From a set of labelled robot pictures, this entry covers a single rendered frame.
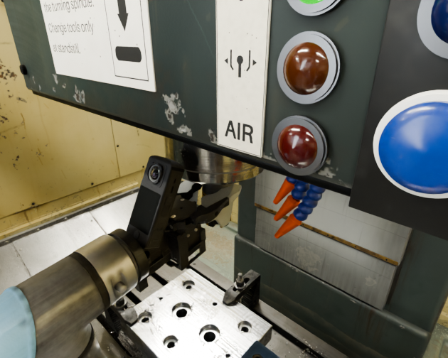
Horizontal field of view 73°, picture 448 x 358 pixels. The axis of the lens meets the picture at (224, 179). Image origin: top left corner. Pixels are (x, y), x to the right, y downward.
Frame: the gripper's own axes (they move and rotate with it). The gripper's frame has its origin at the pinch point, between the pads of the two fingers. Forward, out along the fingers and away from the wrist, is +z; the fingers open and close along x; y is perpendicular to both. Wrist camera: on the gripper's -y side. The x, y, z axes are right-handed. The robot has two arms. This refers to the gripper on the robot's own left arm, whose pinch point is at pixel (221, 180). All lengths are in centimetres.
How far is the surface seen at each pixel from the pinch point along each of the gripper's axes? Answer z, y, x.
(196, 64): -21.8, -21.6, 16.5
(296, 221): -7.5, -3.1, 16.9
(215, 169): -7.1, -6.3, 4.8
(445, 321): 74, 79, 45
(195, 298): 3.5, 40.2, -13.1
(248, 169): -3.2, -5.4, 7.5
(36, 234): -3, 54, -99
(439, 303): 41, 43, 37
